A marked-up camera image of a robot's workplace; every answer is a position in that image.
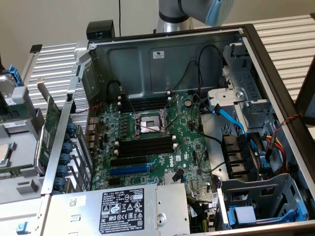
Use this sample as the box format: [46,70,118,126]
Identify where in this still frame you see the blue expansion slot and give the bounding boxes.
[109,165,158,176]

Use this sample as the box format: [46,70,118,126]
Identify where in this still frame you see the perforated grey disk bay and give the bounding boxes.
[214,173,311,229]

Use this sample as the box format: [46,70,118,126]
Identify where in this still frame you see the black box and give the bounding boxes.
[86,21,116,41]

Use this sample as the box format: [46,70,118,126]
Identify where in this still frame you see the green graphics card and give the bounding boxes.
[33,77,63,175]

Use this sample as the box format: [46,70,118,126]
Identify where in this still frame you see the blue disk carrier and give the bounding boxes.
[7,64,25,87]

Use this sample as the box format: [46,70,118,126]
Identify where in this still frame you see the yellow red power wires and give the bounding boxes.
[259,134,290,174]

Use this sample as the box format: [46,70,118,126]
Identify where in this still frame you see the black plastic fan shroud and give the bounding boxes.
[221,134,259,181]

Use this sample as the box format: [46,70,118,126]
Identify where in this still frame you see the thin metal locking lever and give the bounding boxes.
[122,89,137,116]
[137,123,162,133]
[165,107,185,130]
[163,94,180,111]

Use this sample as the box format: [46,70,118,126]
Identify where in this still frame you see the short black wire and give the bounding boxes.
[107,80,123,100]

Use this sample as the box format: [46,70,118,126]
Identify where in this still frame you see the black RAM slot white latches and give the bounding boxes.
[113,143,178,158]
[117,91,172,102]
[117,97,172,109]
[113,135,177,150]

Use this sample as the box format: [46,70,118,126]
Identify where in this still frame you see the grey metal disk bay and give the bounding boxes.
[207,42,275,130]

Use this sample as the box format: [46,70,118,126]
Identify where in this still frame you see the silver hard disk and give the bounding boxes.
[0,73,15,99]

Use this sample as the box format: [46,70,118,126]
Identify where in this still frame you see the blue flat data wire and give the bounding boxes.
[213,103,248,138]

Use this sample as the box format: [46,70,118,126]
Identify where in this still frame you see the green motherboard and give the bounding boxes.
[87,91,220,233]

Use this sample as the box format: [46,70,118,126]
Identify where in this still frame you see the red black twisted wire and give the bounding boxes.
[73,102,104,115]
[269,112,305,141]

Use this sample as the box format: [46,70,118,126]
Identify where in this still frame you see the grey metal PC case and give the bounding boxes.
[40,23,315,236]

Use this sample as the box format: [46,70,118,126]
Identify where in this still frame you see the long black cable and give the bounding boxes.
[189,92,223,145]

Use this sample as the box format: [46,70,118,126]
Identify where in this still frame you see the grey power supply unit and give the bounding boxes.
[40,183,191,236]

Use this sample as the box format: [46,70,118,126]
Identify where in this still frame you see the dark angled bar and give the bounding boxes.
[294,55,315,127]

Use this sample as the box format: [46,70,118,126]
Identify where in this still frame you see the thin black wire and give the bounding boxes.
[171,60,201,93]

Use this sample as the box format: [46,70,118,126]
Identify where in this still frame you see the silver finned heat sink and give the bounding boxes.
[163,172,184,185]

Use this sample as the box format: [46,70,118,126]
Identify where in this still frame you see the silver CPU chip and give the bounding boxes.
[0,142,12,169]

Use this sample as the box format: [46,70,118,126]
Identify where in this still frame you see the long black expansion slot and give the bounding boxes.
[110,157,148,167]

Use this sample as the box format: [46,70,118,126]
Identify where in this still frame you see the black angled wire plug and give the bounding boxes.
[173,169,186,183]

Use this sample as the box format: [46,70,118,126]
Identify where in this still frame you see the silver CPU socket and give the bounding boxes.
[131,109,173,138]

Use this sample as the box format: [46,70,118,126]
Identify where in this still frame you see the thick black cable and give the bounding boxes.
[197,45,224,89]

